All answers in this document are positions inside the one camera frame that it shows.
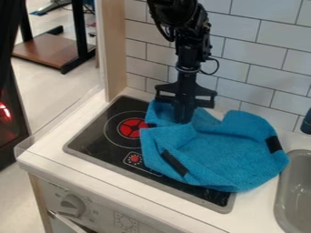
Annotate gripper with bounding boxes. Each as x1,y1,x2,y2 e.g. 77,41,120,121
153,66,218,125

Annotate blue cloth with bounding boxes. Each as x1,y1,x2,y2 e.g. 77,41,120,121
138,99,291,193

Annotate toy stove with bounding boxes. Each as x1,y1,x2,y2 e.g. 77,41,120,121
62,94,238,215

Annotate toy sink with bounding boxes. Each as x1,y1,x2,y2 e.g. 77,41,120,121
273,148,311,233

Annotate wooden desk with black legs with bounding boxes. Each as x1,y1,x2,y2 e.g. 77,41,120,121
11,0,99,76

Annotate black machine with red light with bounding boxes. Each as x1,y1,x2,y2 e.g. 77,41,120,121
0,0,34,171

